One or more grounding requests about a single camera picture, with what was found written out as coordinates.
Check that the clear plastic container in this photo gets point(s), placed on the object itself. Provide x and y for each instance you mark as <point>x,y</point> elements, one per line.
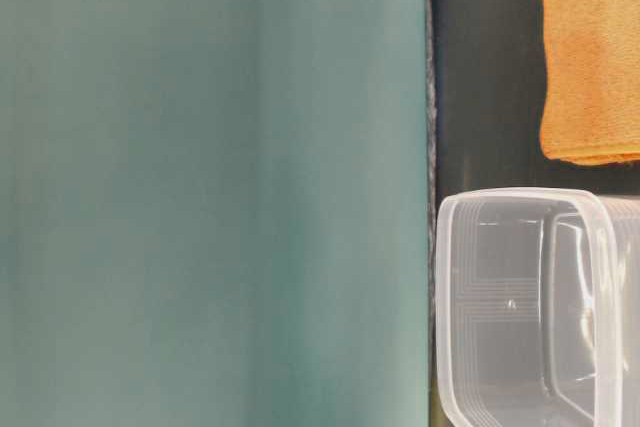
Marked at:
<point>537,308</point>

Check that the folded orange towel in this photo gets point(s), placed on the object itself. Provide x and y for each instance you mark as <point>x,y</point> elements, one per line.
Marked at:
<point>591,111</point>

